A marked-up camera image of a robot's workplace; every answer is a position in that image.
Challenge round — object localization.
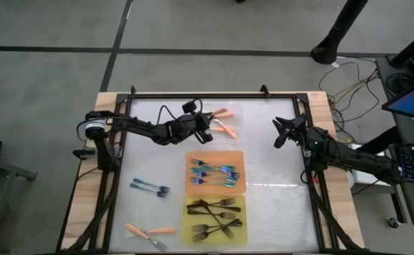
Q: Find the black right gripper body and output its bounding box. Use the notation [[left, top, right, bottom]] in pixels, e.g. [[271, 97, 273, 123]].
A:
[[287, 113, 310, 147]]

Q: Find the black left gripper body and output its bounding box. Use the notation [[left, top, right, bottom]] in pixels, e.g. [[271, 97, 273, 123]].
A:
[[168, 111, 214, 143]]

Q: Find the iridescent blue fork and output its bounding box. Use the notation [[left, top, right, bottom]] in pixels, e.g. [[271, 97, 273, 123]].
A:
[[190, 176, 237, 188], [190, 167, 241, 180], [196, 171, 240, 183], [190, 157, 236, 171], [132, 177, 171, 193], [129, 182, 169, 198]]

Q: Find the clear plastic tray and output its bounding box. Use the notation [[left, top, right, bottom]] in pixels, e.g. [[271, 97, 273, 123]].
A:
[[188, 102, 245, 145]]

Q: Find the orange mat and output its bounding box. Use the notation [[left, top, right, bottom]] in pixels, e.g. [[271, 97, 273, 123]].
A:
[[184, 150, 247, 196]]

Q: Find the black fork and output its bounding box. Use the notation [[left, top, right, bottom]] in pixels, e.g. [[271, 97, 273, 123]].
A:
[[191, 218, 242, 244], [198, 199, 236, 239], [191, 198, 237, 208], [191, 220, 244, 233], [186, 203, 243, 213], [186, 208, 237, 220]]

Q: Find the yellow mat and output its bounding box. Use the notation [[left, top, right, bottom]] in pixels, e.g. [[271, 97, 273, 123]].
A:
[[181, 194, 248, 246]]

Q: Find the grey metal cart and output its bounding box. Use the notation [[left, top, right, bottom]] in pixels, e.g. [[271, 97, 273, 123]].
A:
[[0, 152, 39, 255]]

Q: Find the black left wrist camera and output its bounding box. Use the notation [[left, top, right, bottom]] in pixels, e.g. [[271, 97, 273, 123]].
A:
[[181, 100, 199, 115]]

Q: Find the black aluminium table frame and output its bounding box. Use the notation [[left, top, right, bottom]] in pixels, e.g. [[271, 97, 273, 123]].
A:
[[55, 92, 371, 255]]

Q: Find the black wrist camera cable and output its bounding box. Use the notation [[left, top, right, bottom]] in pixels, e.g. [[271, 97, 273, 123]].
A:
[[156, 98, 204, 125]]

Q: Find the yellow cable bundle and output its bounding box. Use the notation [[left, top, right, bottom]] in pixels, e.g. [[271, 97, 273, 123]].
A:
[[328, 69, 380, 108]]

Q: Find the black floor cable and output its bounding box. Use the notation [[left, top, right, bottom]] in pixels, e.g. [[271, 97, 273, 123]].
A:
[[317, 61, 381, 143]]

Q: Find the black stand post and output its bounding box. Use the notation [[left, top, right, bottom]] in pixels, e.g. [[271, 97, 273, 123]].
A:
[[310, 0, 371, 66], [389, 23, 414, 69]]

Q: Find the small black clamp mount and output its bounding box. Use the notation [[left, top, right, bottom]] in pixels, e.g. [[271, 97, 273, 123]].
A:
[[72, 147, 97, 160]]

